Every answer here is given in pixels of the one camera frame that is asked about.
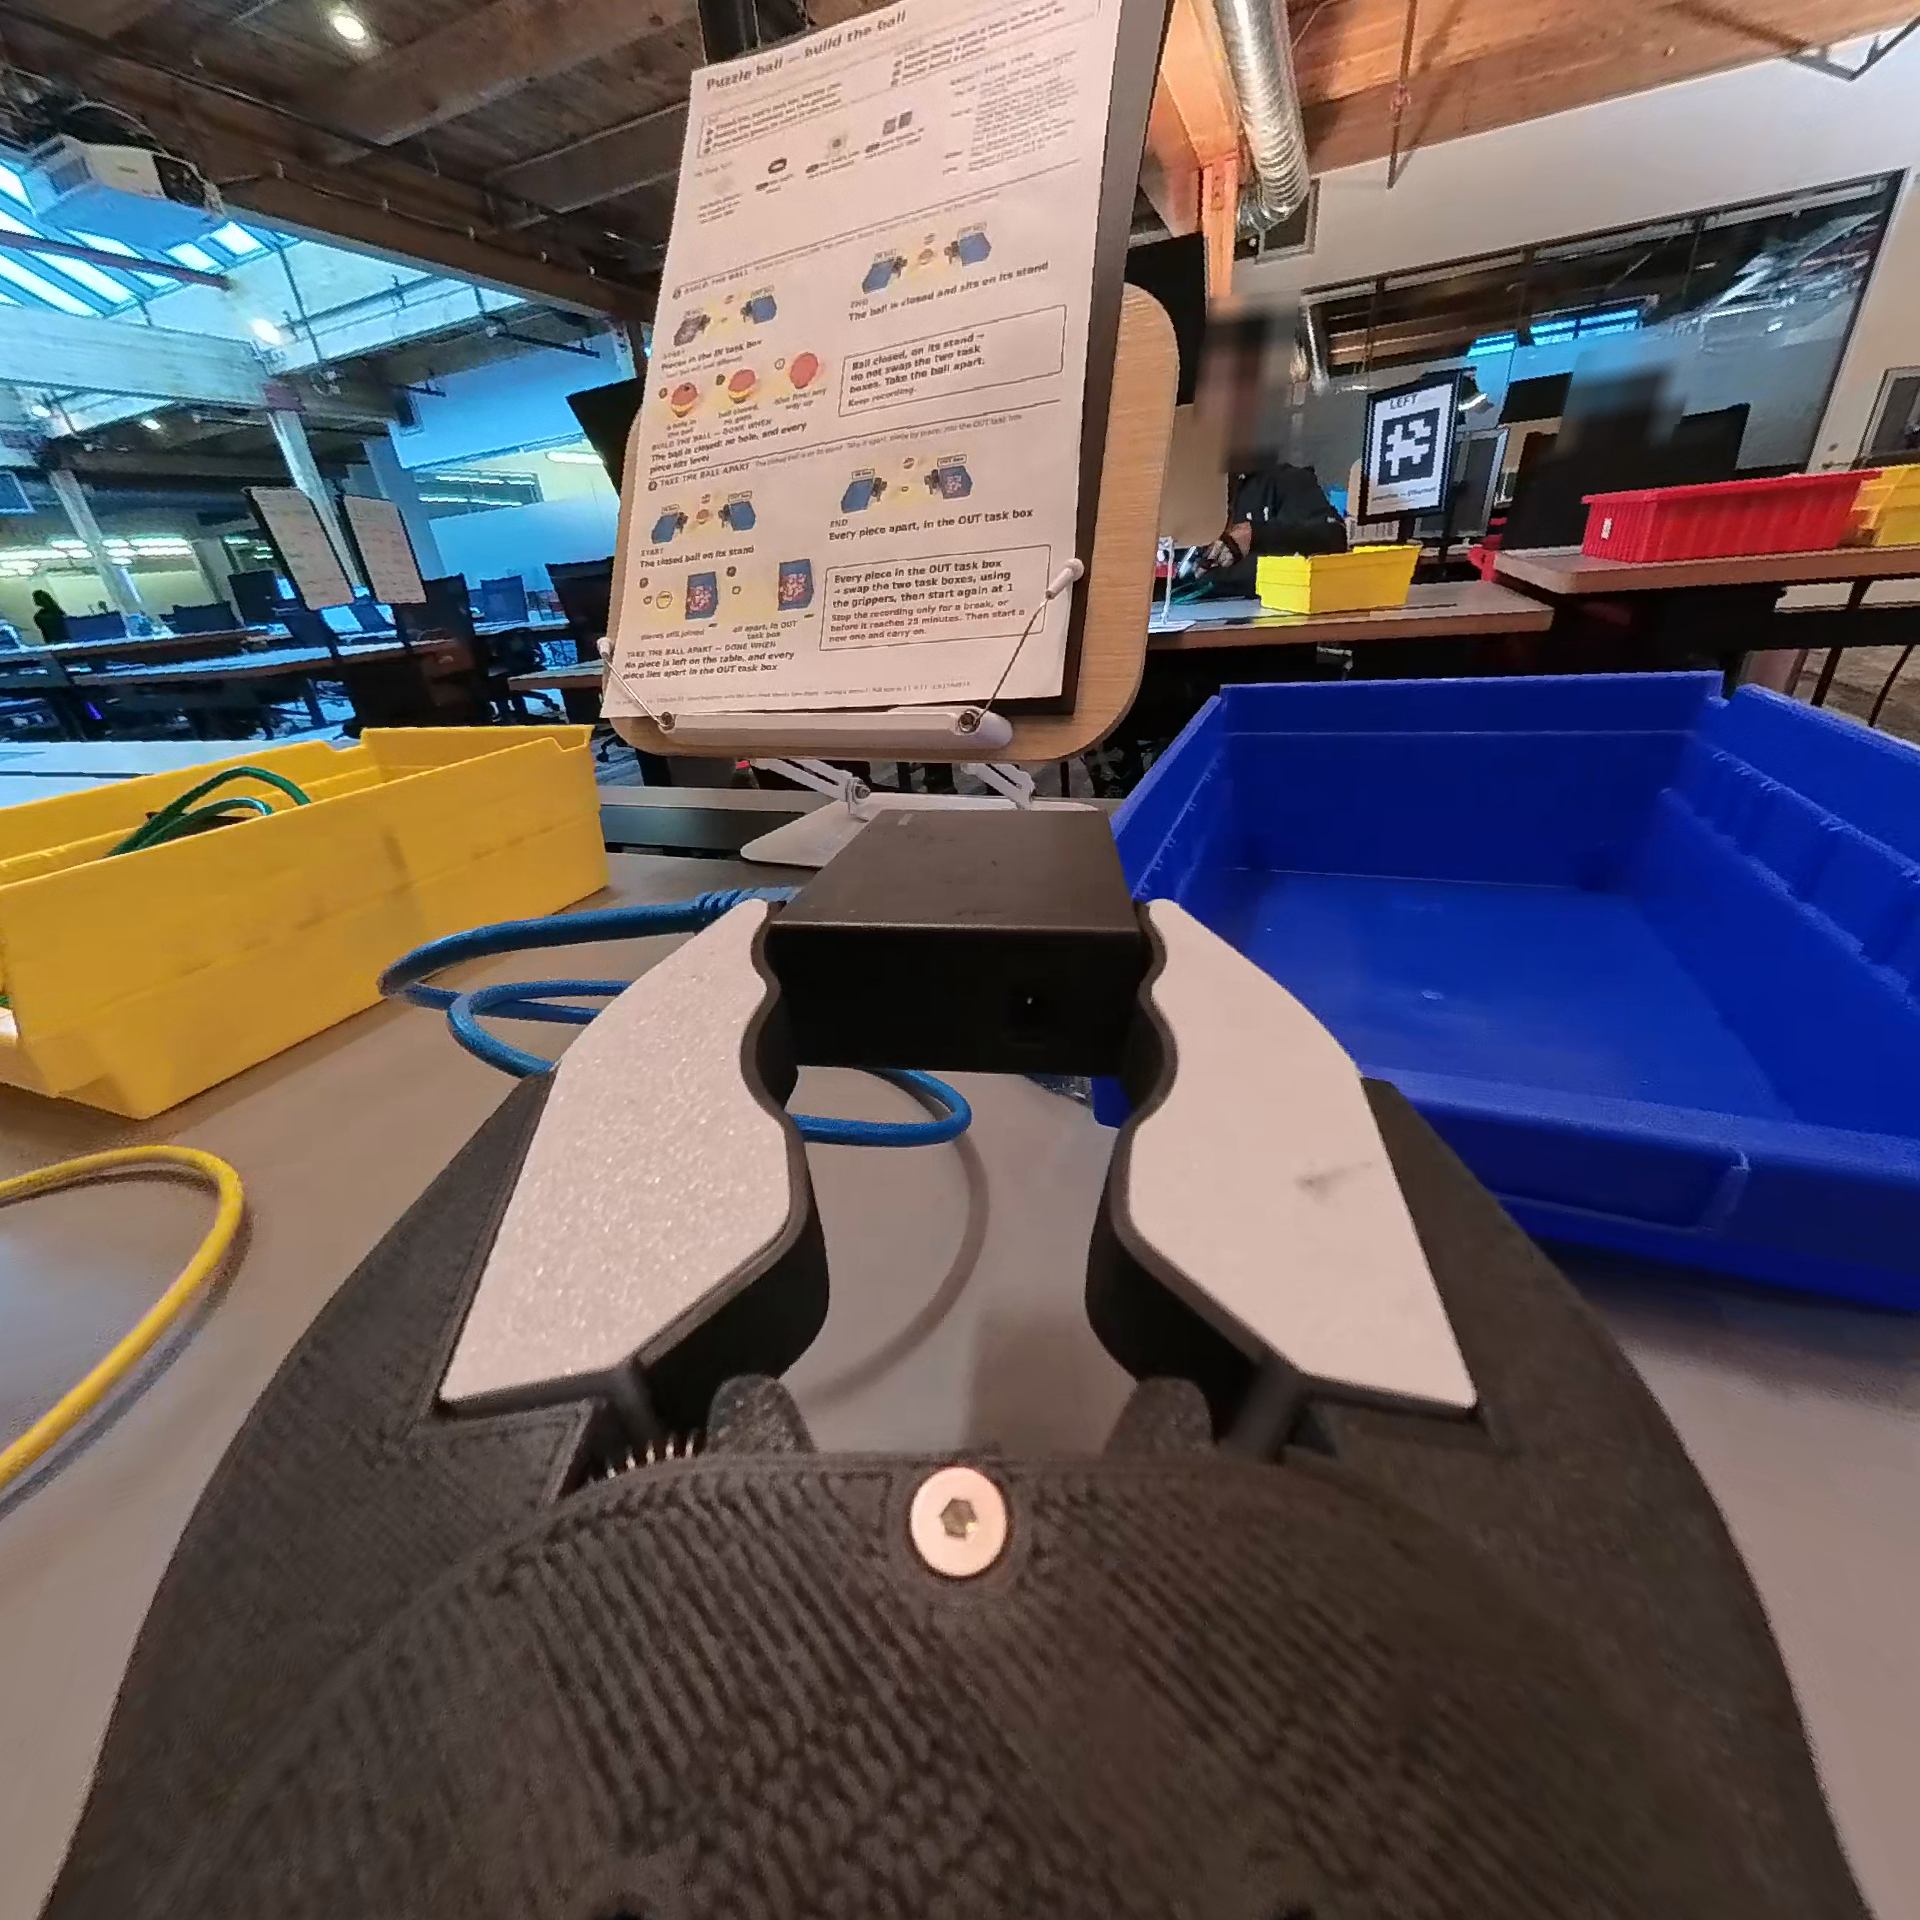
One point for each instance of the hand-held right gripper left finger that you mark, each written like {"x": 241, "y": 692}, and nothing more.
{"x": 629, "y": 1171}

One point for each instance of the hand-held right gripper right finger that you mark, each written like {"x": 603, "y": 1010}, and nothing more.
{"x": 1291, "y": 1200}

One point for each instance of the black network switch box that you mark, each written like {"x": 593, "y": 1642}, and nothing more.
{"x": 960, "y": 930}

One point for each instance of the blue plastic bin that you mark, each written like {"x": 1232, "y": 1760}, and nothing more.
{"x": 1501, "y": 961}

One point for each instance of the large yellow plastic bin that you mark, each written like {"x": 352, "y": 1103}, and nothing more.
{"x": 301, "y": 930}

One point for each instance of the wood edged table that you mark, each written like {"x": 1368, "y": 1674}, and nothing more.
{"x": 1680, "y": 578}
{"x": 1440, "y": 614}

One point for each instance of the small yellow plastic bin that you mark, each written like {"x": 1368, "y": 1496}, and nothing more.
{"x": 1336, "y": 582}

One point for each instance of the black white tag board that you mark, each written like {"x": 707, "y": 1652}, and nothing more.
{"x": 1411, "y": 441}

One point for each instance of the red plastic bin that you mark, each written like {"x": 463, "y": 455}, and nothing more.
{"x": 1724, "y": 522}

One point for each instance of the printed instruction sheet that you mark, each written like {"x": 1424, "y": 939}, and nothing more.
{"x": 869, "y": 376}

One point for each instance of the white ceiling projector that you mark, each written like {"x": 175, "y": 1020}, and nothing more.
{"x": 128, "y": 171}

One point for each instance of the silver ventilation duct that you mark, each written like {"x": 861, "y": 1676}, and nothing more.
{"x": 1268, "y": 105}

